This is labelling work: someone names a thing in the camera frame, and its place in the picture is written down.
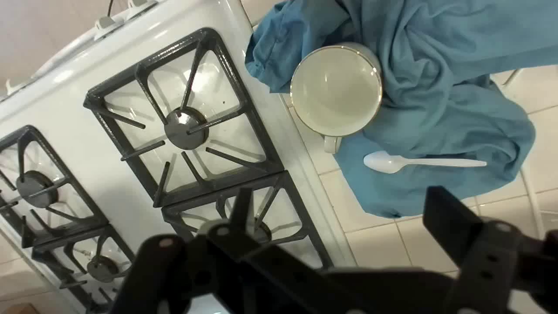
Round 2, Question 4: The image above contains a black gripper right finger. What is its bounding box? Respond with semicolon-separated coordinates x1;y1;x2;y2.
422;184;558;314

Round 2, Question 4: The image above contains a white gas stove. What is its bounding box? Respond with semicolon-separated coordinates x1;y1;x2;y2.
0;0;358;314

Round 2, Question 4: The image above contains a black round burner cap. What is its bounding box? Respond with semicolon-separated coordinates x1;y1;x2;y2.
86;254;122;283
164;106;211;151
14;168;60;208

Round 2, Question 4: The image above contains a white mug with print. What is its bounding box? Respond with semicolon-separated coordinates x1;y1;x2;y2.
288;39;386;154

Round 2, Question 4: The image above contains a black cast iron grate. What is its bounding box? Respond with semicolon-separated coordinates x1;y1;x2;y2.
0;123;138;311
84;25;335;268

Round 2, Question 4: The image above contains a blue cloth towel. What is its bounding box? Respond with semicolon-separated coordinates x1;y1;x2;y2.
243;0;558;219

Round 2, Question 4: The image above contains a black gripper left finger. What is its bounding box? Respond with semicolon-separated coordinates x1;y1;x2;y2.
110;186;328;314

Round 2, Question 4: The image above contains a white plastic spoon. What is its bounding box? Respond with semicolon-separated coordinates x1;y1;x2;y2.
363;149;489;175

